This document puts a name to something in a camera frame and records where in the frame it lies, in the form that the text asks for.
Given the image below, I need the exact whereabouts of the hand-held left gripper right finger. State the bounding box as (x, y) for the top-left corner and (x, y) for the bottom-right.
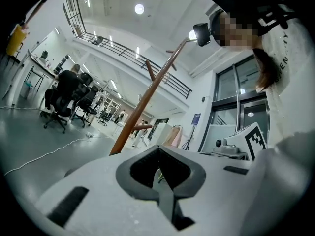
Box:
(158, 145), (206, 199)

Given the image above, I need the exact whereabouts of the person's white printed shirt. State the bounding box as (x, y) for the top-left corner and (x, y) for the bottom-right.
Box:
(255, 16), (315, 148)

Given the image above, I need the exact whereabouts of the black mesh office chair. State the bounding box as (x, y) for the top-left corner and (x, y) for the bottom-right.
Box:
(97, 106), (112, 126)
(43, 84), (91, 134)
(73, 72), (99, 128)

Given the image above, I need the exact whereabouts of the black framed glass door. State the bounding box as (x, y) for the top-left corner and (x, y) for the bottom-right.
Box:
(198, 55), (271, 153)

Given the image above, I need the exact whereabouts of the white floor cable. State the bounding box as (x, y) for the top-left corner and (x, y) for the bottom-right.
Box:
(0, 105), (48, 112)
(3, 134), (112, 177)

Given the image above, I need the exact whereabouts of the white cabinet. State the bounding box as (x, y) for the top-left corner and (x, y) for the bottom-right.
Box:
(147, 122), (172, 147)

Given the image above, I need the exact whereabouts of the yellow bag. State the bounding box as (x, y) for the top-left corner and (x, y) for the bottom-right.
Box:
(5, 24), (27, 57)

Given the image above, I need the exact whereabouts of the black tripod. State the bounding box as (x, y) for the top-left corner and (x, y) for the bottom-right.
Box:
(181, 125), (197, 151)

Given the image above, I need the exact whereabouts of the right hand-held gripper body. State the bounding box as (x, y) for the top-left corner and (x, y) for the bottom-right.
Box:
(213, 121), (268, 162)

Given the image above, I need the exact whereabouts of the person's head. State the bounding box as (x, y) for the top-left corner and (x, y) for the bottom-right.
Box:
(209, 8), (263, 51)

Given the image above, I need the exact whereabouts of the black head-worn camera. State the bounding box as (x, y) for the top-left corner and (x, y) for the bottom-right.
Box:
(193, 23), (213, 47)

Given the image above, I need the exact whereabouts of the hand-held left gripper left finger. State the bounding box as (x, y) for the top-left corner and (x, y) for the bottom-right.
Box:
(115, 145), (160, 201)

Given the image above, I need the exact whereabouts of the white desk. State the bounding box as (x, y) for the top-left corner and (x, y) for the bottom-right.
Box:
(2, 49), (60, 100)

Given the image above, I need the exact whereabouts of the black balcony railing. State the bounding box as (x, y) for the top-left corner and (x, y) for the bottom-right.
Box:
(63, 0), (193, 100)

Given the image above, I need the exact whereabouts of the pink garment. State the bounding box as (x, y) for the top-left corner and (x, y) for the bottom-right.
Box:
(162, 125), (183, 148)

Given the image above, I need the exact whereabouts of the brown wooden coat rack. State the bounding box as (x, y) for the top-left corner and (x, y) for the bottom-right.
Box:
(109, 37), (197, 156)

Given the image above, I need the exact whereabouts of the white waste bin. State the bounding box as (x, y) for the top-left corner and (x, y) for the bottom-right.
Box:
(19, 80), (34, 99)

